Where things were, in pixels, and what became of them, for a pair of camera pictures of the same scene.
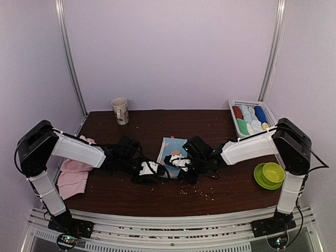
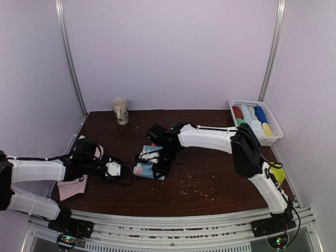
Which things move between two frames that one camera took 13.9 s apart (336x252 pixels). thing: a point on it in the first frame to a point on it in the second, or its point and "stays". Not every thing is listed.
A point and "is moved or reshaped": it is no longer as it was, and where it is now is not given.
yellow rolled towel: (265, 126) stays
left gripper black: (142, 180) to (113, 179)
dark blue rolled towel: (260, 114) stays
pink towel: (74, 175) stays
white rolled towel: (257, 126) stays
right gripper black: (191, 179) to (165, 171)
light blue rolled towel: (249, 114) stays
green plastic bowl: (274, 172) stays
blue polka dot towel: (170, 146) is moved or reshaped
